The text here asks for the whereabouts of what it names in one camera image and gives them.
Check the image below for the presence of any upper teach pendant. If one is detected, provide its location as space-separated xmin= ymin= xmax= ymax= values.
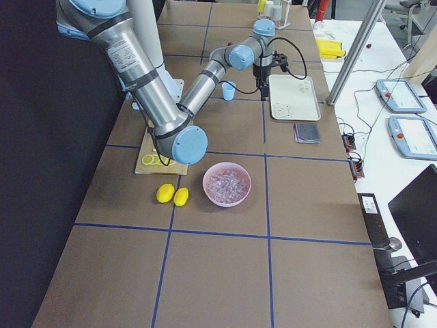
xmin=376 ymin=79 xmax=427 ymax=113

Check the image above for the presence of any pile of clear ice cubes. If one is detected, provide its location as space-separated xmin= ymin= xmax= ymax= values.
xmin=206 ymin=169 xmax=249 ymax=204

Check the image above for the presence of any lower red black connector board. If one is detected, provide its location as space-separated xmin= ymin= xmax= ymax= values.
xmin=347 ymin=152 xmax=365 ymax=182

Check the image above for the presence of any red black connector board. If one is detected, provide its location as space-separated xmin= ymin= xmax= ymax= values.
xmin=347 ymin=152 xmax=365 ymax=182
xmin=341 ymin=133 xmax=356 ymax=152

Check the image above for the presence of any black camera cable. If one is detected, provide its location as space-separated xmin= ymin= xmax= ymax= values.
xmin=235 ymin=36 xmax=307 ymax=94

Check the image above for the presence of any yellow lemon near bowl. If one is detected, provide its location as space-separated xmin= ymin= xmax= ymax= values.
xmin=173 ymin=187 xmax=189 ymax=207

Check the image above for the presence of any upper red black connector board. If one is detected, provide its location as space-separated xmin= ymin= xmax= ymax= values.
xmin=341 ymin=133 xmax=356 ymax=152

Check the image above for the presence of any white cup rack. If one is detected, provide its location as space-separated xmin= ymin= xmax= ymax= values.
xmin=257 ymin=0 xmax=292 ymax=29

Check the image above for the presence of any black monitor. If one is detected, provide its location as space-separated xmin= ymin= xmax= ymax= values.
xmin=389 ymin=164 xmax=437 ymax=264

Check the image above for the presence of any lower teach pendant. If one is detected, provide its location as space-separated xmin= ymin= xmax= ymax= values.
xmin=388 ymin=116 xmax=436 ymax=161

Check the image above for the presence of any yellow upturned cup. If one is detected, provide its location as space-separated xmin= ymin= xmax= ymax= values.
xmin=257 ymin=0 xmax=267 ymax=14

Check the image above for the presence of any grey folded cloth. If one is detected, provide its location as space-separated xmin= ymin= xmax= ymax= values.
xmin=294 ymin=122 xmax=321 ymax=144

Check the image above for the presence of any light blue cup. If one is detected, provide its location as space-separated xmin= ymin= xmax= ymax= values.
xmin=221 ymin=81 xmax=236 ymax=101

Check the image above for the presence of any lemon slice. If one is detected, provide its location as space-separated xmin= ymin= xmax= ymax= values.
xmin=151 ymin=155 xmax=163 ymax=166
xmin=141 ymin=154 xmax=153 ymax=165
xmin=161 ymin=159 xmax=175 ymax=166

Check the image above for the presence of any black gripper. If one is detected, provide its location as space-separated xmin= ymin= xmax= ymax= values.
xmin=253 ymin=64 xmax=271 ymax=100

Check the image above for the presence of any teach pendant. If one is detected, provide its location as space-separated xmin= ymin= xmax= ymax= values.
xmin=388 ymin=116 xmax=436 ymax=161
xmin=376 ymin=79 xmax=427 ymax=113

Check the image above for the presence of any black labelled bar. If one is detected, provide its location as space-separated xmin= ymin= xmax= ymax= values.
xmin=357 ymin=193 xmax=391 ymax=250

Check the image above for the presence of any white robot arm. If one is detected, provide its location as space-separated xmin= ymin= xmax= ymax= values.
xmin=126 ymin=0 xmax=165 ymax=68

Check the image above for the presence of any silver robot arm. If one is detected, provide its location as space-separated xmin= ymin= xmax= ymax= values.
xmin=55 ymin=1 xmax=275 ymax=165

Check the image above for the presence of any pink bowl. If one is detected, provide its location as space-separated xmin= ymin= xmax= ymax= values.
xmin=202 ymin=162 xmax=251 ymax=208

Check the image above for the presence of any yellow lemon near edge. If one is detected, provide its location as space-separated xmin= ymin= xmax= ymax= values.
xmin=156 ymin=183 xmax=175 ymax=204

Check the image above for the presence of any white upturned cup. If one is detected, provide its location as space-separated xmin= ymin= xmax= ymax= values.
xmin=270 ymin=5 xmax=282 ymax=21

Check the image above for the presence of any wooden cutting board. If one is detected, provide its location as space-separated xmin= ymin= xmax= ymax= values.
xmin=135 ymin=132 xmax=188 ymax=176

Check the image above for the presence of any cream bear tray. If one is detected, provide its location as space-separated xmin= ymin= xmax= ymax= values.
xmin=268 ymin=74 xmax=321 ymax=122

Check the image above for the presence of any aluminium frame post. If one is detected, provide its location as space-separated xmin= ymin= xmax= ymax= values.
xmin=326 ymin=0 xmax=386 ymax=106

